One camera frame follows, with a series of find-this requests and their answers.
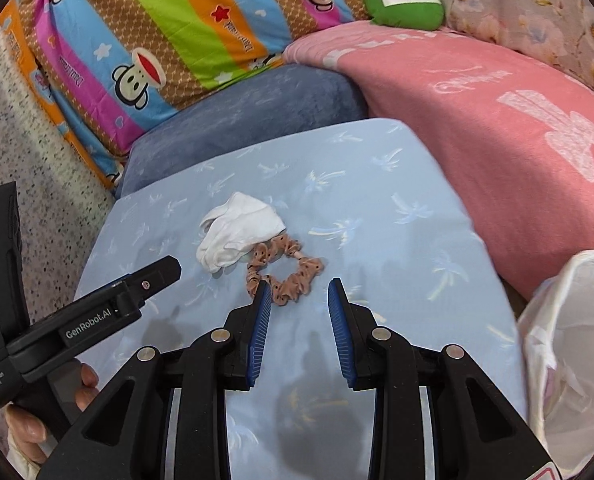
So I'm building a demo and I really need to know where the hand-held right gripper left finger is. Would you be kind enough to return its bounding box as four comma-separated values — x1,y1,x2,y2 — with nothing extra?
40,280,274,480

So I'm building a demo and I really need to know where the speckled white bed sheet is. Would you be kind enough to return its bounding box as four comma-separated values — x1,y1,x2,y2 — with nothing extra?
0,50,115,356

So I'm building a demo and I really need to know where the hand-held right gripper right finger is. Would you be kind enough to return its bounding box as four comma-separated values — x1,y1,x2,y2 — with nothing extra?
327,277,562,480

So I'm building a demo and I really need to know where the green plush cushion white tick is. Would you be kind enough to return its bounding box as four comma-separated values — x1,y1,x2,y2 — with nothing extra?
363,0,445,28

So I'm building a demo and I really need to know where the grey floral blanket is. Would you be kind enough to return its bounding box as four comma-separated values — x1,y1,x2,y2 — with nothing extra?
372,0,594,106

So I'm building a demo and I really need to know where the white mesh basket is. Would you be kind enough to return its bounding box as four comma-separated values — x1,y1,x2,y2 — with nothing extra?
517,250,594,466

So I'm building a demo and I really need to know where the white sock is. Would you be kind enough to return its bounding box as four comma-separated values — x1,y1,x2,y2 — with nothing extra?
195,191,285,275

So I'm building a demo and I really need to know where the pink blanket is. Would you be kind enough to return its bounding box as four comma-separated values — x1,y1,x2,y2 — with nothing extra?
282,22,594,301

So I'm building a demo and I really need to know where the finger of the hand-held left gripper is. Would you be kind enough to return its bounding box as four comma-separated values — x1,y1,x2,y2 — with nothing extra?
114,255,182,318

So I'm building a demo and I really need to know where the blue-grey pillow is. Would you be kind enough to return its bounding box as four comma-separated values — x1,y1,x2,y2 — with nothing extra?
114,62,370,198

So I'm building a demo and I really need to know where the striped monkey print quilt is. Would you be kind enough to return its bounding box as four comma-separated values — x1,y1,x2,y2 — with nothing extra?
0,0,378,188

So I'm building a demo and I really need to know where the brown dotted scrunchie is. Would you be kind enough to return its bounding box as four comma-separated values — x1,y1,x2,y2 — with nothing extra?
246,236,325,307

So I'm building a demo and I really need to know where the person's left hand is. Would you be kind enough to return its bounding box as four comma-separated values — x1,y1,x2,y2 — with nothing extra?
4,362,100,465

